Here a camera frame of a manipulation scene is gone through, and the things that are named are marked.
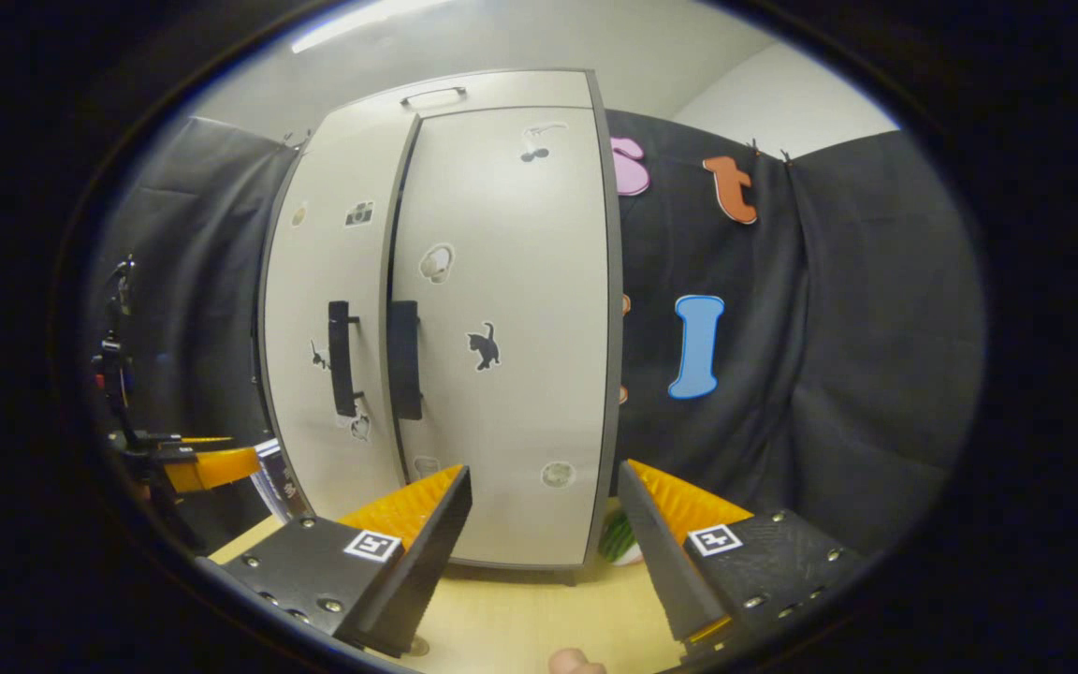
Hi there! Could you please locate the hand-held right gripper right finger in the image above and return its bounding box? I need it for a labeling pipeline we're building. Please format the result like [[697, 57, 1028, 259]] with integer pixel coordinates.
[[616, 459, 867, 656]]

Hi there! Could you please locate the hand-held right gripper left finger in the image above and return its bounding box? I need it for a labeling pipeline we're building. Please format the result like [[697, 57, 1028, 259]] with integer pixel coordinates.
[[197, 465, 474, 658]]

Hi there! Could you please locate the white cabinet door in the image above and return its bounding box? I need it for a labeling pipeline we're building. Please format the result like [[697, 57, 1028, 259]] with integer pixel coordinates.
[[258, 112, 423, 520], [389, 105, 624, 570]]

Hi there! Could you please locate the white and grey cabinet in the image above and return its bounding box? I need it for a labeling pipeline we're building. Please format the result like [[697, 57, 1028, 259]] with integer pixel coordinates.
[[254, 67, 626, 586]]

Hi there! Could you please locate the white cabinet drawer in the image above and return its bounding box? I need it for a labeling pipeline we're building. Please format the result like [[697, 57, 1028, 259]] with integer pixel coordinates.
[[310, 70, 596, 141]]

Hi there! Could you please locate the green striped object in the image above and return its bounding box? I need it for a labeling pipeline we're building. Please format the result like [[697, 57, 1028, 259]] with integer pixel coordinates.
[[598, 510, 645, 568]]

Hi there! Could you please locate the dark printed box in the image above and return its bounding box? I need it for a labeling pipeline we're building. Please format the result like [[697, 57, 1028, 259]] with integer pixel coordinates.
[[252, 438, 311, 522]]

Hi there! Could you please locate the black backdrop cloth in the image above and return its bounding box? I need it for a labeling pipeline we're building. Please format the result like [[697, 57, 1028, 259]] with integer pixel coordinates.
[[80, 108, 987, 563]]

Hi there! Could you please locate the black door handle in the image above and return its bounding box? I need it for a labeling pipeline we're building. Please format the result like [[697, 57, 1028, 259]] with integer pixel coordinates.
[[387, 300, 424, 420], [328, 300, 362, 418]]

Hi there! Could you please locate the black drawer handle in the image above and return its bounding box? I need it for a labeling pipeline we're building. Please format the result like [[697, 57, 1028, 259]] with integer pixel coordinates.
[[399, 86, 467, 108]]

